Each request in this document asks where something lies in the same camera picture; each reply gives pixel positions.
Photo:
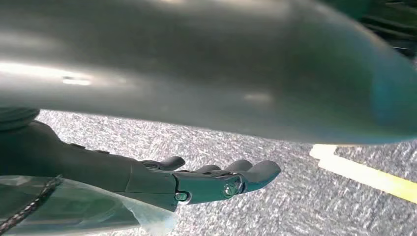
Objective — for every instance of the yellow tape square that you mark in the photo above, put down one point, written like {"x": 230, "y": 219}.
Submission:
{"x": 374, "y": 177}

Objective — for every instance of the clear plastic film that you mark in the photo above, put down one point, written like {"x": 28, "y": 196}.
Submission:
{"x": 97, "y": 211}

